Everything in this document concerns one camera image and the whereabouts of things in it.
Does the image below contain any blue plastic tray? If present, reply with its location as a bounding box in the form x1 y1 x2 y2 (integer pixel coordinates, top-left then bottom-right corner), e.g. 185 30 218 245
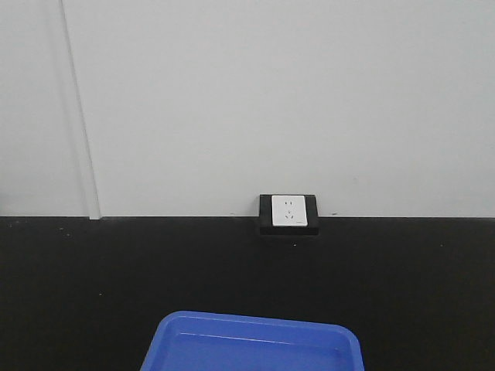
141 311 364 370

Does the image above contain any black socket housing block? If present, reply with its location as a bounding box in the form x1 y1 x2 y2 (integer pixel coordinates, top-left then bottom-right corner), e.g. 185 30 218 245
258 194 319 236

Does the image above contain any white power socket plate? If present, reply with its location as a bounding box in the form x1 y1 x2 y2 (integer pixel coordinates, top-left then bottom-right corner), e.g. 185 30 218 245
271 195 308 227

